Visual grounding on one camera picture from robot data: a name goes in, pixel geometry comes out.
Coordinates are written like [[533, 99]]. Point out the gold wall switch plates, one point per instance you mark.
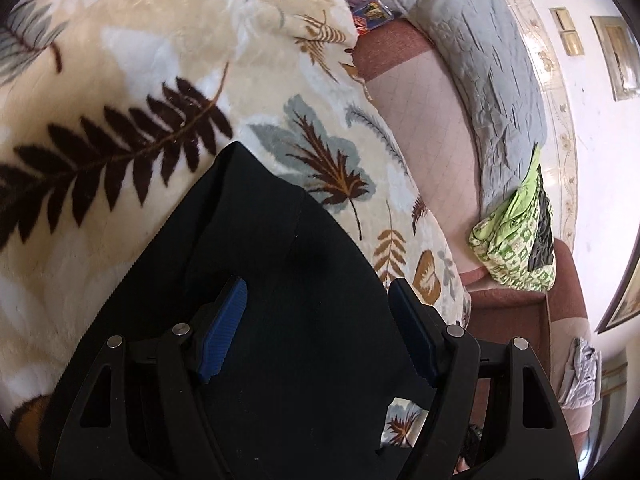
[[568, 33]]

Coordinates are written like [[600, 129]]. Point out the black pants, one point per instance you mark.
[[317, 358]]

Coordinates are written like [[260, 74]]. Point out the grey cloth on armrest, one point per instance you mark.
[[581, 381]]

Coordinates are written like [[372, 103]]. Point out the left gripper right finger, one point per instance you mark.
[[494, 414]]

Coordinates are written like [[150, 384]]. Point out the leaf print fleece blanket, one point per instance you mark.
[[111, 110]]

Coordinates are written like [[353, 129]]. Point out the dark grey knit cloth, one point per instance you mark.
[[542, 251]]

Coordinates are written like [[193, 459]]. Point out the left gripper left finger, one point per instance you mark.
[[131, 404]]

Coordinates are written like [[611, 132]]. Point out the grey quilted pillow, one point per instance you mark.
[[480, 43]]

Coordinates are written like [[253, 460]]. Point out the gold framed wall picture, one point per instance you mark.
[[621, 55]]

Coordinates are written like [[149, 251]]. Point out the pink upholstered sofa bed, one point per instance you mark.
[[412, 90]]

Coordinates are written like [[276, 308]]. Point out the green white folded blanket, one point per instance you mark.
[[503, 240]]

